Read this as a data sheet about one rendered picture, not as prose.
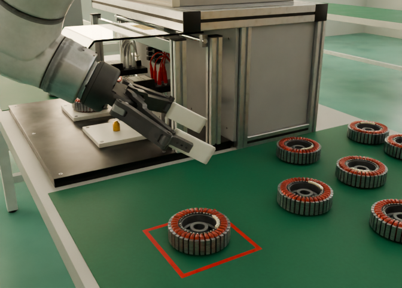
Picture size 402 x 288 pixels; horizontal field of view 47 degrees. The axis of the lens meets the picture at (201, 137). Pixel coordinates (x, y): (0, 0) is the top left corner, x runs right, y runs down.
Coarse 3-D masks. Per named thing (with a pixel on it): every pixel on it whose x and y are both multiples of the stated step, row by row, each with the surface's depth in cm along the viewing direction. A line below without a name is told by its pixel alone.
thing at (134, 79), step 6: (126, 78) 126; (132, 78) 126; (138, 78) 126; (144, 78) 126; (150, 78) 126; (138, 84) 123; (144, 84) 124; (150, 84) 125; (156, 84) 129; (162, 84) 129; (168, 84) 129; (156, 90) 126; (162, 90) 127; (168, 90) 128
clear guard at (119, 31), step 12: (108, 24) 122; (120, 24) 122; (132, 24) 122; (144, 24) 122; (72, 36) 108; (84, 36) 103; (96, 36) 102; (108, 36) 102; (120, 36) 102; (132, 36) 102; (144, 36) 103; (156, 36) 104
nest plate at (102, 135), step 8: (120, 120) 135; (88, 128) 129; (96, 128) 129; (104, 128) 129; (112, 128) 129; (120, 128) 129; (128, 128) 129; (88, 136) 126; (96, 136) 123; (104, 136) 123; (112, 136) 123; (120, 136) 123; (128, 136) 123; (136, 136) 123; (96, 144) 120; (104, 144) 119; (112, 144) 120
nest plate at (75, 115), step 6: (66, 108) 146; (108, 108) 146; (72, 114) 141; (78, 114) 141; (84, 114) 141; (90, 114) 141; (96, 114) 141; (102, 114) 142; (108, 114) 143; (78, 120) 139
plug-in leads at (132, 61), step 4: (124, 40) 148; (128, 40) 149; (132, 40) 149; (132, 44) 147; (136, 52) 150; (120, 56) 150; (124, 56) 147; (128, 56) 146; (132, 56) 147; (136, 56) 151; (124, 60) 148; (128, 60) 146; (132, 60) 148; (136, 60) 151; (140, 60) 152; (124, 64) 148; (128, 64) 146; (132, 64) 148; (136, 64) 151; (140, 64) 152; (128, 68) 147
